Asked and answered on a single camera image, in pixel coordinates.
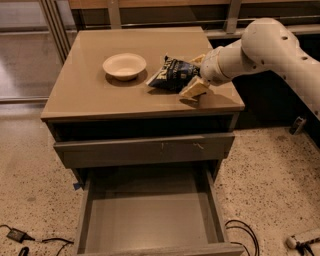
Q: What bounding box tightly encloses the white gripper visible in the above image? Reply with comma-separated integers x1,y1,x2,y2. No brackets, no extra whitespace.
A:
179,46,234,98

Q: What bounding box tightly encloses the blue Kettle chip bag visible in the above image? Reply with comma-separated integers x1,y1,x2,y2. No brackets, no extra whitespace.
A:
147,56,200,93

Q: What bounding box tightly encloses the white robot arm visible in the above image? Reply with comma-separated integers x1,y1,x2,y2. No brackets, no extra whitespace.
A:
180,18,320,115

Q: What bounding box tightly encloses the closed grey top drawer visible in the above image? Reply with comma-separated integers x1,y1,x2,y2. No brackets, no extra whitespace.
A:
54,133,234,169

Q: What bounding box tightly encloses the grey drawer cabinet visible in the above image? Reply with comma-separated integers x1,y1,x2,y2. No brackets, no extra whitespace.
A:
40,26,246,256

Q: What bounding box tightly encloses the open grey middle drawer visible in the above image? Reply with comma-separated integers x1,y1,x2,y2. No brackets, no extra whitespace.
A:
74,164,244,256

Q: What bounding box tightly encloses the white paper bowl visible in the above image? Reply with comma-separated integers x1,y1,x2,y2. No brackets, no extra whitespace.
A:
102,53,146,81

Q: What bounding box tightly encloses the small grey floor device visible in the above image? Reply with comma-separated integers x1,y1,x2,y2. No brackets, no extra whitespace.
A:
289,116,307,135

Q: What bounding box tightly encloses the blue tape piece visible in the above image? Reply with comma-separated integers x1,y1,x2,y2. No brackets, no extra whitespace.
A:
73,182,83,190

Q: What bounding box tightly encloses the white power strip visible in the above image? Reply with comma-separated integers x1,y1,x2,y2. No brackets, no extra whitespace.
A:
286,228,320,249

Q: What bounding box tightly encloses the black power adapter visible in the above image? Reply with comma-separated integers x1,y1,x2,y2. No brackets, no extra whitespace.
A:
7,228,34,243

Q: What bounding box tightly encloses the black plug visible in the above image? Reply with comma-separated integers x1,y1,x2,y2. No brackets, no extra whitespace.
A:
18,247,29,256

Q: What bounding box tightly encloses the metal railing frame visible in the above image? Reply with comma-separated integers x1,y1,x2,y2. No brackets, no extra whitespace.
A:
38,0,320,64

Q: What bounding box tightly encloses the black looped cable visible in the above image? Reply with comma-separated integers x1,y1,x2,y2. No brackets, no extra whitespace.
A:
224,219,261,256

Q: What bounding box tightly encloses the black adapter cable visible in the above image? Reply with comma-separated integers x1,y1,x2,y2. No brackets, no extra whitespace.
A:
0,224,75,256

